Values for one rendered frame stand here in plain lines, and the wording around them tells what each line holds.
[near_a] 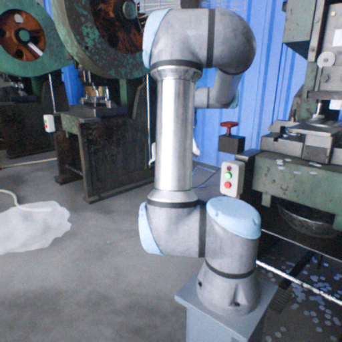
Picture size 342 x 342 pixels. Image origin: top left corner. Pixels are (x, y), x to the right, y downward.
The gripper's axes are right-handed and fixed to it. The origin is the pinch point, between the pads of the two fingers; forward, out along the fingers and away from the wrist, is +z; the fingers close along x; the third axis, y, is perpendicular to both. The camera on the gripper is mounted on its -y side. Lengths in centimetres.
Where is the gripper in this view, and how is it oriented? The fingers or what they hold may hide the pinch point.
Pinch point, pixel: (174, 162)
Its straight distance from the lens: 78.1
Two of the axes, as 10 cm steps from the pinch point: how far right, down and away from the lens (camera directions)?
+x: 9.5, -1.5, -2.9
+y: -2.6, -8.8, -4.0
